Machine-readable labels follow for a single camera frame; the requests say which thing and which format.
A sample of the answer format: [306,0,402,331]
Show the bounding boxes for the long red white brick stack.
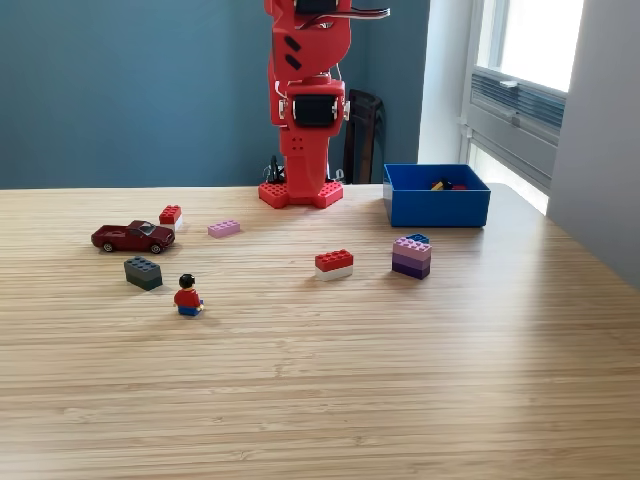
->
[314,249,355,282]

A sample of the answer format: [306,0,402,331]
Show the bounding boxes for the small red white brick stack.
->
[158,204,184,233]

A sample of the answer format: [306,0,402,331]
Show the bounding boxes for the toy figure red shirt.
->
[172,272,205,318]

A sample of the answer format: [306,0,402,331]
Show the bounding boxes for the blue plastic bin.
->
[382,162,491,229]

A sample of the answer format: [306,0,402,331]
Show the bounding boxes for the pink purple brick stack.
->
[391,236,433,281]

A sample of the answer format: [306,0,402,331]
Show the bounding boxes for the grey window vent unit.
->
[469,68,567,146]

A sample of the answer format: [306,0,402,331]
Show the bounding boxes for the dark red toy pickup car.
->
[90,219,177,255]

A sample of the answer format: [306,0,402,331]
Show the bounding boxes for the grey brick stack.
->
[123,256,164,292]

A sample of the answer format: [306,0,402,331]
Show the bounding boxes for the black cable bundle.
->
[263,154,288,184]

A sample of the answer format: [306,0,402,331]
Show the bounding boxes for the arm wrist cable loop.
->
[294,5,392,31]

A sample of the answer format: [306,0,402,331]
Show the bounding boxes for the white window frame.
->
[472,0,586,95]

